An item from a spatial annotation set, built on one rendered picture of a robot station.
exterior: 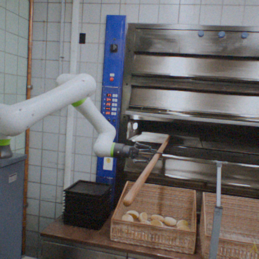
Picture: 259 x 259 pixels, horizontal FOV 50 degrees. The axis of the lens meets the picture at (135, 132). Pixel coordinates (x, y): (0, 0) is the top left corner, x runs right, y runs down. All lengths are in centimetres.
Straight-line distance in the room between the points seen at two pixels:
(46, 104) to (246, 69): 147
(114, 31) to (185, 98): 76
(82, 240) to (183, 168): 91
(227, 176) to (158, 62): 103
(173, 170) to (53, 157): 104
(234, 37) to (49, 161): 179
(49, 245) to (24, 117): 109
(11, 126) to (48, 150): 131
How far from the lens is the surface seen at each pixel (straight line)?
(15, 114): 124
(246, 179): 227
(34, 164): 261
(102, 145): 169
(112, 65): 225
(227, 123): 204
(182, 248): 196
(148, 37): 227
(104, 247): 194
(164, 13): 228
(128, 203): 91
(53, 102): 132
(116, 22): 230
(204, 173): 223
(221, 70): 219
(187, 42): 223
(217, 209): 168
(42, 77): 251
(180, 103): 216
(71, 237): 200
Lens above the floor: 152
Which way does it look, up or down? 7 degrees down
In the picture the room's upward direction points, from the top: 5 degrees clockwise
